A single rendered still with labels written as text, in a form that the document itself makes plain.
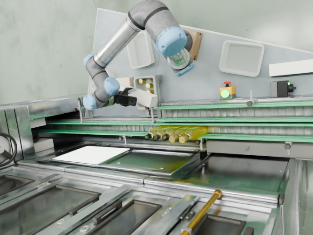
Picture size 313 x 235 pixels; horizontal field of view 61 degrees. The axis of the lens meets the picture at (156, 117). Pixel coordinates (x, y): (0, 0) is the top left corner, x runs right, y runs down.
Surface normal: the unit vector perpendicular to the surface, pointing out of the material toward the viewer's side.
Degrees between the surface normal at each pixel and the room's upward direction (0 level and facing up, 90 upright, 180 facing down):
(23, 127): 90
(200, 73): 0
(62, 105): 90
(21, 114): 90
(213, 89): 0
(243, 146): 0
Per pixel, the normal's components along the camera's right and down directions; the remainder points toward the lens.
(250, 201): -0.11, -0.98
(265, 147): -0.53, 0.18
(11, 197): 0.84, -0.01
